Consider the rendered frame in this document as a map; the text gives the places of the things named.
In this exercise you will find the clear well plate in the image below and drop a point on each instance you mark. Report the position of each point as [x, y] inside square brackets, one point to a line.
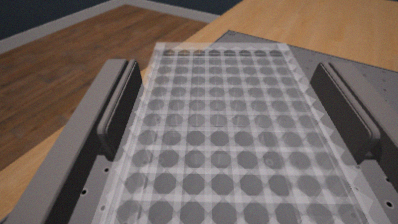
[218, 131]

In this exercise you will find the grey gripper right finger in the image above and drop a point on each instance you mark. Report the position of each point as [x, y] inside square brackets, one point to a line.
[367, 124]

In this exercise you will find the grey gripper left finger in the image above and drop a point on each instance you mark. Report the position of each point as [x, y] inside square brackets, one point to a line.
[95, 128]

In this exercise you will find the grey flat base plate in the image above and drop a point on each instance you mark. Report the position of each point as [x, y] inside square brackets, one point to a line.
[384, 81]

